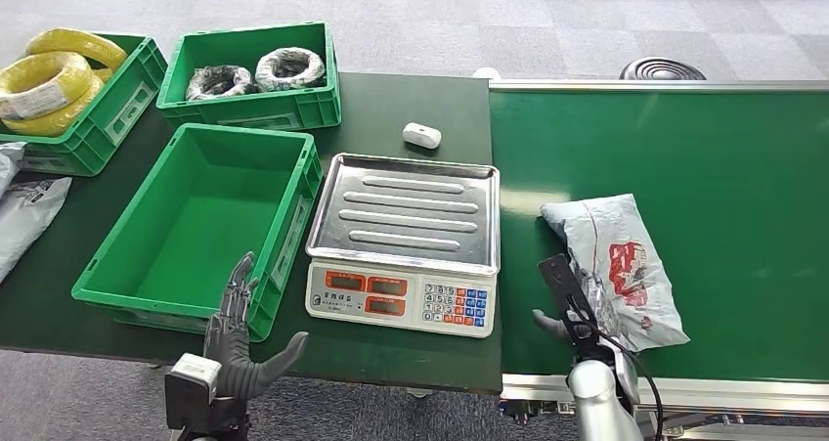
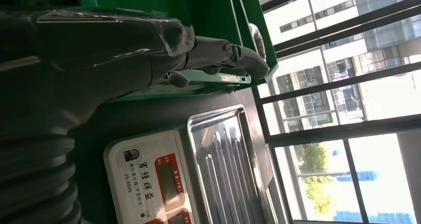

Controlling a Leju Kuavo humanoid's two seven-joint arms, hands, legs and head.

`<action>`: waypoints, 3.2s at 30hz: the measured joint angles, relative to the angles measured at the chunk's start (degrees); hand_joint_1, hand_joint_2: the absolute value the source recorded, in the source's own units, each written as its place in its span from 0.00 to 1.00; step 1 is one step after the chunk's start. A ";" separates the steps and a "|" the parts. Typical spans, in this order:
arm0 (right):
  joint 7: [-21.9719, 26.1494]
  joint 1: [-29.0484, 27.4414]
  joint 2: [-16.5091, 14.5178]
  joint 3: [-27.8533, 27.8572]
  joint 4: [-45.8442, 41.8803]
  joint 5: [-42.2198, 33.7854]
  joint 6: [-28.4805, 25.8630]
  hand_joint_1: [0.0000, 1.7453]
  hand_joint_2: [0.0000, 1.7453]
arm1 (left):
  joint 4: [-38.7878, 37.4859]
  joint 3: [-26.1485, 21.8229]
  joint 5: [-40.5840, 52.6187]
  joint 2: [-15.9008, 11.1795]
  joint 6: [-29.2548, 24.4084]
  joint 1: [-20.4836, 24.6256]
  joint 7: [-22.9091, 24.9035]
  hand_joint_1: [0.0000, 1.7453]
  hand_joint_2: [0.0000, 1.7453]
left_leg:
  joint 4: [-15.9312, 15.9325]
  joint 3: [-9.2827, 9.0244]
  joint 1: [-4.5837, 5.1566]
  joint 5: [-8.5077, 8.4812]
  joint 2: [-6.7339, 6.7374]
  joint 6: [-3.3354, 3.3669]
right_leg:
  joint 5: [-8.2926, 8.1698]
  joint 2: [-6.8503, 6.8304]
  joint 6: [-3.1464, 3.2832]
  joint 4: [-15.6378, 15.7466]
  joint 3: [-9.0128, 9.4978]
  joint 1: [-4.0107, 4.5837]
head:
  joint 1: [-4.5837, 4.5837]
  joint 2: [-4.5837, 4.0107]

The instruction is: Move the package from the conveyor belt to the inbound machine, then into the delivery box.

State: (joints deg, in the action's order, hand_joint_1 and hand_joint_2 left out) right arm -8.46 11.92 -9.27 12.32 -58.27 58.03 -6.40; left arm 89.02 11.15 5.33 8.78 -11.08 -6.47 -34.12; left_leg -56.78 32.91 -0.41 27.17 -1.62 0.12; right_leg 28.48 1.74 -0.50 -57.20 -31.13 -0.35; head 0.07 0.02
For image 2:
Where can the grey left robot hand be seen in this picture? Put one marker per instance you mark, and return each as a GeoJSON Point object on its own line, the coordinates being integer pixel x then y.
{"type": "Point", "coordinates": [82, 58]}

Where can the empty green plastic crate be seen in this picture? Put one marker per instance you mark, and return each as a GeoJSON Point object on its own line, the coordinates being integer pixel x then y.
{"type": "Point", "coordinates": [148, 2]}

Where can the white electronic scale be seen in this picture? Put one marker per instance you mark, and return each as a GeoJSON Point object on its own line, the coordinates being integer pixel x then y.
{"type": "Point", "coordinates": [138, 183]}

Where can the green crate with wrapped coils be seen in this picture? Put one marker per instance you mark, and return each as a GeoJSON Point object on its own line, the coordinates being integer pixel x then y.
{"type": "Point", "coordinates": [250, 5]}

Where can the stainless steel scale tray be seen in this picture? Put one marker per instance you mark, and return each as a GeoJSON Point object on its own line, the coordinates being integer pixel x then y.
{"type": "Point", "coordinates": [230, 170]}

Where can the black window frame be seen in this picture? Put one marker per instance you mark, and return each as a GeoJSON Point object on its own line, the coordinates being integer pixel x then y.
{"type": "Point", "coordinates": [345, 130]}

